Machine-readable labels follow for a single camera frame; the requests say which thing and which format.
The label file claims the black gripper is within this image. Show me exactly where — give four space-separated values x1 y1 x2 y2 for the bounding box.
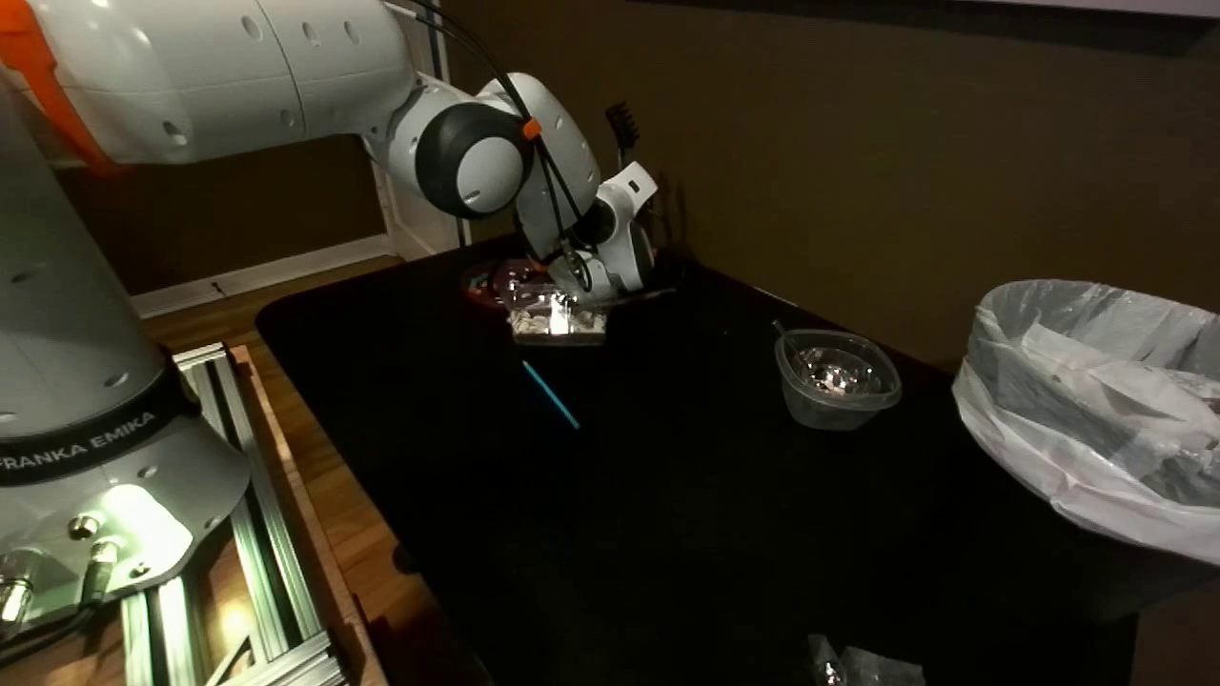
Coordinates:
558 205 667 312

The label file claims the dark red bowl with candies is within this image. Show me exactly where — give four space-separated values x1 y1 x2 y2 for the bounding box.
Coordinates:
460 255 554 314

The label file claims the blue drinking straw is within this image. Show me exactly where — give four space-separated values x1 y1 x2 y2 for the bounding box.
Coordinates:
517 359 588 435

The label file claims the round clear plastic container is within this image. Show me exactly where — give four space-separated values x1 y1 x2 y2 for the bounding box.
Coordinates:
770 325 908 435

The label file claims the white plastic bin liner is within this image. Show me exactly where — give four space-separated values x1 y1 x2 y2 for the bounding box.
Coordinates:
948 274 1220 571

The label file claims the black trash bin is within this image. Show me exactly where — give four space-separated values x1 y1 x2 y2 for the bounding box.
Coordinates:
938 487 1220 627

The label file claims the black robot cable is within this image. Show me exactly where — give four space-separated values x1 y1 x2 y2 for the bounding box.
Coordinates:
415 0 603 243

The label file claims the aluminium profile frame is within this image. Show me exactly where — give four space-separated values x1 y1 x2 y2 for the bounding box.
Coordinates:
115 340 352 686

